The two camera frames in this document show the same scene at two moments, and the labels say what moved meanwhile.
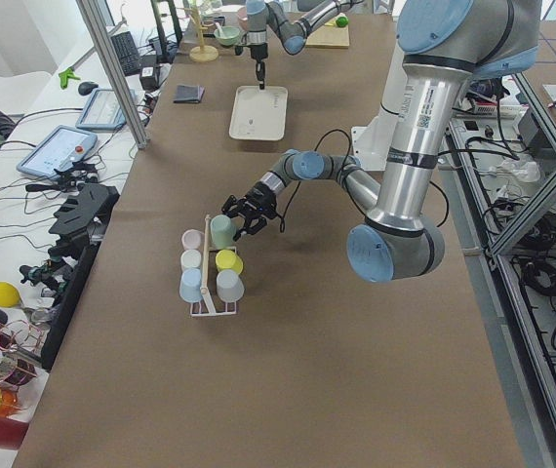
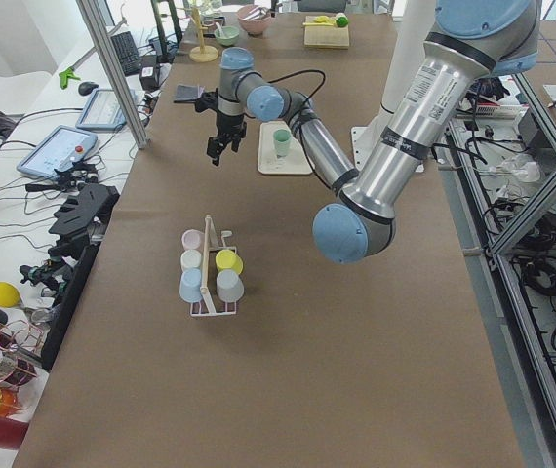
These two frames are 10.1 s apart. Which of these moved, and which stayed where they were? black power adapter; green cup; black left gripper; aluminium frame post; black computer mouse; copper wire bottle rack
Moved: green cup; black left gripper
Stayed: copper wire bottle rack; black computer mouse; black power adapter; aluminium frame post
